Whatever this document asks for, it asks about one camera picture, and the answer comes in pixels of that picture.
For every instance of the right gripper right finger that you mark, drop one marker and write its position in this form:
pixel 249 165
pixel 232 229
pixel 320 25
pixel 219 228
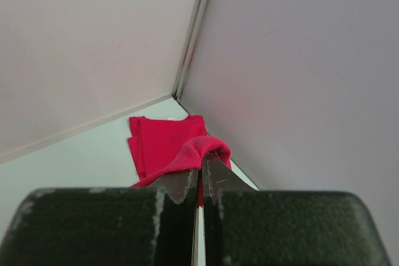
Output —
pixel 244 226

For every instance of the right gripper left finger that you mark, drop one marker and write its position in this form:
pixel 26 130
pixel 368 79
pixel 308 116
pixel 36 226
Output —
pixel 154 225

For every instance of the magenta t shirt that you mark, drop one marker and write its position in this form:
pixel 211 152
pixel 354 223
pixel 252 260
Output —
pixel 153 159
pixel 145 129

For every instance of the folded magenta t shirt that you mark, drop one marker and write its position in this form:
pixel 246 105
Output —
pixel 145 129

